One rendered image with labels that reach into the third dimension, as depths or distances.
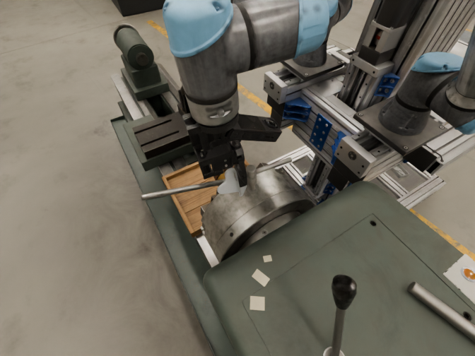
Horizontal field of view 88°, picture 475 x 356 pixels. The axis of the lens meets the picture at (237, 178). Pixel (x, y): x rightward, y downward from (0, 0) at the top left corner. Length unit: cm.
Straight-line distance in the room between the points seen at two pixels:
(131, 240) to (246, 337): 163
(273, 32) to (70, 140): 275
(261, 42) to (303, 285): 41
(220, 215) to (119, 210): 164
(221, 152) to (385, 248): 39
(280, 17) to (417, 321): 52
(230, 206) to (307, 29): 41
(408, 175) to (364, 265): 182
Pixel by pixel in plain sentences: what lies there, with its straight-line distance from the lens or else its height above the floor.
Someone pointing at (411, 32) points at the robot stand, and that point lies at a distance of 115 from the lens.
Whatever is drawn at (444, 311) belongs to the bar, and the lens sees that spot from 59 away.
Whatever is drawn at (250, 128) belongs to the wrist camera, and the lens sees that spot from 42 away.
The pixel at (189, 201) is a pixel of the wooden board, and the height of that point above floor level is 89.
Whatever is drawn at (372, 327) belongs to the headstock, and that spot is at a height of 126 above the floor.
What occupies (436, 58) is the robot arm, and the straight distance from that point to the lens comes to 94.
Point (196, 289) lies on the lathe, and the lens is 124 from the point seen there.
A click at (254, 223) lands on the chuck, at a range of 57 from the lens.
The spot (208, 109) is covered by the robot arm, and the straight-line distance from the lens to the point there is 34.
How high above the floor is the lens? 174
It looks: 54 degrees down
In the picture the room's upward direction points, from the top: straight up
